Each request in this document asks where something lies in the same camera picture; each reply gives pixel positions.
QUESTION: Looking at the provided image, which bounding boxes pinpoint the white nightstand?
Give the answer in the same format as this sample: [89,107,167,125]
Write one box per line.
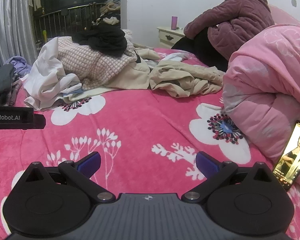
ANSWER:
[157,26,187,49]

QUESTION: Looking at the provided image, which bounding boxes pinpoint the metal railing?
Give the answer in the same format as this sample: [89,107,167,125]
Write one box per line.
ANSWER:
[34,2,108,48]

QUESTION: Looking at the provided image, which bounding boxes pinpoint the smartphone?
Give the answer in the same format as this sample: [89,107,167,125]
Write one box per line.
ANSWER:
[272,120,300,190]

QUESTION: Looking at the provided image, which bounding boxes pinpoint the black clothes pile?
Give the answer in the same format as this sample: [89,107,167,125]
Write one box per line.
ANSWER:
[72,26,128,57]

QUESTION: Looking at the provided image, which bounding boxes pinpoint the white garment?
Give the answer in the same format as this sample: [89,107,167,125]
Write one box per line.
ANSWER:
[23,37,82,112]

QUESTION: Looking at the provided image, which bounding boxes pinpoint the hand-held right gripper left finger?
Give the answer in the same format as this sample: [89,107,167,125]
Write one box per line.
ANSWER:
[24,151,115,203]

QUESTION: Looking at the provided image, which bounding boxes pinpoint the grey curtain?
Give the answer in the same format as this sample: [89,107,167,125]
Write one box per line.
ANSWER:
[0,0,40,68]

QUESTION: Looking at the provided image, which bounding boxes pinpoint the pink houndstooth garment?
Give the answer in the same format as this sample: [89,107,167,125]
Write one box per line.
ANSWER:
[56,30,138,90]

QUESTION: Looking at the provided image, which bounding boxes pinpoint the beige pants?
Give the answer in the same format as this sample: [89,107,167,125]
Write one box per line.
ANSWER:
[149,60,225,98]

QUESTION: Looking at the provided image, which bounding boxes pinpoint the pile of assorted clothes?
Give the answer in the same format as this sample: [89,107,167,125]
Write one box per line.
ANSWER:
[92,0,122,27]

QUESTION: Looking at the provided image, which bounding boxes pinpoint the pale white cloth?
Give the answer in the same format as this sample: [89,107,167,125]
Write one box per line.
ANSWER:
[161,53,190,62]

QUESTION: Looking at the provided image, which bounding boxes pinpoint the pink floral blanket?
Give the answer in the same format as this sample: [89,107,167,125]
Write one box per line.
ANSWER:
[0,47,300,240]

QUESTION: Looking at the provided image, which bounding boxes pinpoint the pink quilt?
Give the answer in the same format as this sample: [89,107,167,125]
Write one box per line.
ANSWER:
[222,5,300,178]

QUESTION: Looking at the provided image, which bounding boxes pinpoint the dark grey folded garment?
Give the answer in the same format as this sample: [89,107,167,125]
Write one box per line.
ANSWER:
[0,64,17,103]

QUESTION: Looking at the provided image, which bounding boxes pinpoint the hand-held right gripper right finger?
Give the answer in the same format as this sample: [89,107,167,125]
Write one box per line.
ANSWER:
[181,151,275,203]

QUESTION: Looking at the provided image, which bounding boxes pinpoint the light blue cloth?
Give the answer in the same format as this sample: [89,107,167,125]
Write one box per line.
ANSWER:
[62,89,83,98]

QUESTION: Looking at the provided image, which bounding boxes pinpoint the purple cloth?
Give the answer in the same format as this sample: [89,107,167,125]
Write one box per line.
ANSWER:
[6,56,33,78]

